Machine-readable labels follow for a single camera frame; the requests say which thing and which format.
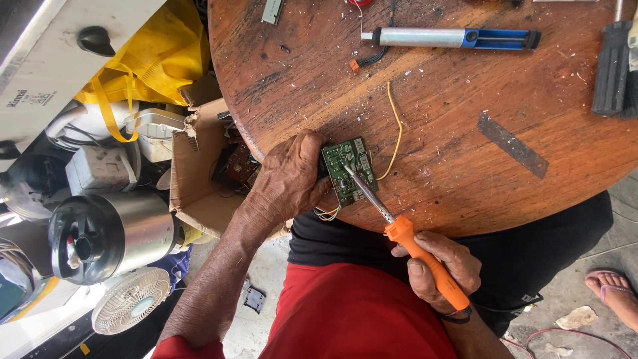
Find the person's right hand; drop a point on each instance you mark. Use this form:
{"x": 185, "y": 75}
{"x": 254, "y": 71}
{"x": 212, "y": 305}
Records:
{"x": 453, "y": 269}

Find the person's left hand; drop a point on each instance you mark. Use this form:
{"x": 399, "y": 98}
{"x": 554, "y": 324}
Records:
{"x": 284, "y": 179}

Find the orange soldering iron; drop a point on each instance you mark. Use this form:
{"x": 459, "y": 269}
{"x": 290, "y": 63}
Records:
{"x": 401, "y": 233}

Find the green circuit board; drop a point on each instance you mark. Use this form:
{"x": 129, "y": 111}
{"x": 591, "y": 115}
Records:
{"x": 355, "y": 154}

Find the brown circuit board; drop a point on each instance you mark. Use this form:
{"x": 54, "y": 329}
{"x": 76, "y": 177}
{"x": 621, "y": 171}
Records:
{"x": 239, "y": 167}

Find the person's black shorts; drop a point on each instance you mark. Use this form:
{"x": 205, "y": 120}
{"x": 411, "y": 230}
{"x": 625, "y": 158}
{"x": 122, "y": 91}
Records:
{"x": 523, "y": 254}

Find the torn cardboard box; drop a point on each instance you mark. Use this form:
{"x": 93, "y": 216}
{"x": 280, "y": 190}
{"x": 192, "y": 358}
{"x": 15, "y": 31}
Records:
{"x": 199, "y": 199}

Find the person's red shirt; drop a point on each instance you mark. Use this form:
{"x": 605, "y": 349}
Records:
{"x": 349, "y": 314}

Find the small black square part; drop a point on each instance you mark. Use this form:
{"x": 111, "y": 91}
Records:
{"x": 254, "y": 300}

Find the paper scrap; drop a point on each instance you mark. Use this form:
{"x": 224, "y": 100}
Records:
{"x": 577, "y": 318}

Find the white plastic device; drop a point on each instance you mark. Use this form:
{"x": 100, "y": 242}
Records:
{"x": 157, "y": 129}

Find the flat grey metal strip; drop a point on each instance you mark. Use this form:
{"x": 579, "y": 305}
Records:
{"x": 513, "y": 144}

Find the pink sandal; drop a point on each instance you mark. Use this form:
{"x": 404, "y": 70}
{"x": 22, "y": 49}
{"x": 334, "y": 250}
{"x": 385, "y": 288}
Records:
{"x": 610, "y": 289}

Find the stainless steel pot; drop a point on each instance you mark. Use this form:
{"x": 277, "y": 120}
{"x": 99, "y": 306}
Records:
{"x": 129, "y": 232}

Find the small grey metal piece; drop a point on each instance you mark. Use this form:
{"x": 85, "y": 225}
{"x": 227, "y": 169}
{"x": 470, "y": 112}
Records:
{"x": 272, "y": 11}

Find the yellow plastic bag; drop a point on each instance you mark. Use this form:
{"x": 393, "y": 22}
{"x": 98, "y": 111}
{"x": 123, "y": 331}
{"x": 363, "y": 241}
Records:
{"x": 159, "y": 55}

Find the grey electrical box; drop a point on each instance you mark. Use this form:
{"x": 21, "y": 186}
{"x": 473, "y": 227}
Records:
{"x": 97, "y": 169}

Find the red solder spool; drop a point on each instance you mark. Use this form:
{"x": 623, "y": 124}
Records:
{"x": 360, "y": 2}

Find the small white fan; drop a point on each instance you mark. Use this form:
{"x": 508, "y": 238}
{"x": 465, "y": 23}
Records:
{"x": 130, "y": 300}

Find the silver blue desoldering pump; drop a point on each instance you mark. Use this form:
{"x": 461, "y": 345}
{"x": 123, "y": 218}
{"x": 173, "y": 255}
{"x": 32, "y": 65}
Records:
{"x": 423, "y": 37}

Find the black brush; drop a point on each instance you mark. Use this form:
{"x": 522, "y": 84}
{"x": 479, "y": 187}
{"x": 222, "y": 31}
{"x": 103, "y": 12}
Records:
{"x": 612, "y": 70}

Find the white appliance casing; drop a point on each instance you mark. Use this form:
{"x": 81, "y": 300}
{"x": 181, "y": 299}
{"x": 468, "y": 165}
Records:
{"x": 45, "y": 60}

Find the metal rod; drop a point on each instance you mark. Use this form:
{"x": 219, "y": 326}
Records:
{"x": 618, "y": 10}

